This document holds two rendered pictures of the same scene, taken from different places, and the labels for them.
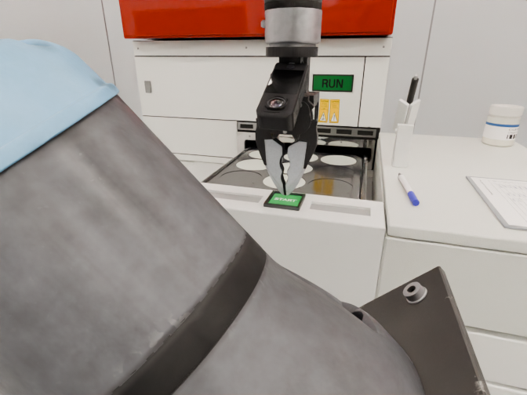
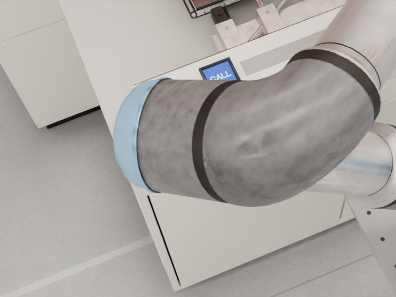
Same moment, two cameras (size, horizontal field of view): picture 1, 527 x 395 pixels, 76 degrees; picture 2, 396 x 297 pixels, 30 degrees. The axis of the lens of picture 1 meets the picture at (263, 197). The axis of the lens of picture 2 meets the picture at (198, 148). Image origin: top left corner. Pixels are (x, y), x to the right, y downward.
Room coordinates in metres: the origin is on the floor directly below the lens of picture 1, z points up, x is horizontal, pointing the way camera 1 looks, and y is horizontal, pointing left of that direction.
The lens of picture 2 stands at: (0.03, 0.58, 2.00)
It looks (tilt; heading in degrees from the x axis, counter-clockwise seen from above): 63 degrees down; 331
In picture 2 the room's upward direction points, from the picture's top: 10 degrees counter-clockwise
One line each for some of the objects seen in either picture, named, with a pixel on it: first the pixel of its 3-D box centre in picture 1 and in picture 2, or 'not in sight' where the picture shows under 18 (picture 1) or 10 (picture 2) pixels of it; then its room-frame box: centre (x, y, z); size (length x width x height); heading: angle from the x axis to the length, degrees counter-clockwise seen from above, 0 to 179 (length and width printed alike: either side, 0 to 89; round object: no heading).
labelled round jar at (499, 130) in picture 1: (502, 125); not in sight; (0.85, -0.60, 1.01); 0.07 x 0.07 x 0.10
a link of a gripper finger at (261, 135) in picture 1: (272, 136); not in sight; (0.49, -0.01, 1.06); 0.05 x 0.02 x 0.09; 74
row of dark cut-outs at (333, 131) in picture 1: (303, 129); not in sight; (1.07, -0.13, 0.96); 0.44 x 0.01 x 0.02; 74
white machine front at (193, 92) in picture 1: (250, 106); not in sight; (1.12, 0.04, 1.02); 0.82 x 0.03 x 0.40; 74
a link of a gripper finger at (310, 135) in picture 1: (301, 138); not in sight; (0.48, -0.05, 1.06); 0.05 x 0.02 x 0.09; 74
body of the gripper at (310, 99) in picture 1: (291, 92); not in sight; (0.51, -0.04, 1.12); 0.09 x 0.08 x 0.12; 164
